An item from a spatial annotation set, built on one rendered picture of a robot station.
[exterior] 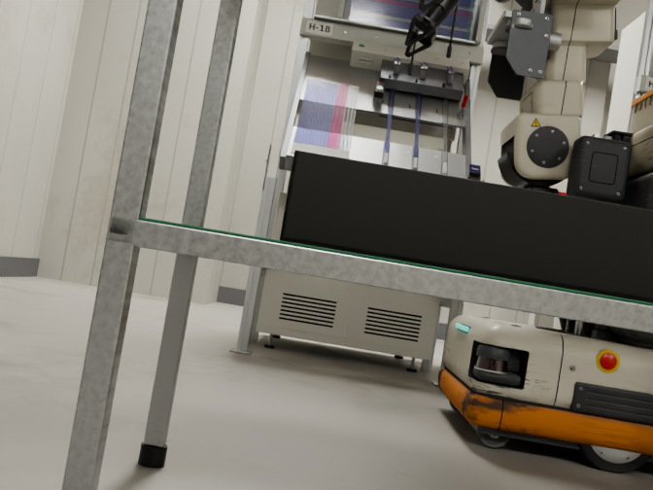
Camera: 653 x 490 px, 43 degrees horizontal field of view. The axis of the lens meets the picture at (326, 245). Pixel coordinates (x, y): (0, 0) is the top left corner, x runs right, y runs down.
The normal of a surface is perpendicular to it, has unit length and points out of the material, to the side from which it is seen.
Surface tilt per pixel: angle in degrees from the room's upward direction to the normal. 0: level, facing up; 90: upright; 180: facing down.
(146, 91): 90
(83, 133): 90
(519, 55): 90
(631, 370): 90
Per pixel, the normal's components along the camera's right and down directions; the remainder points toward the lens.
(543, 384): -0.02, -0.04
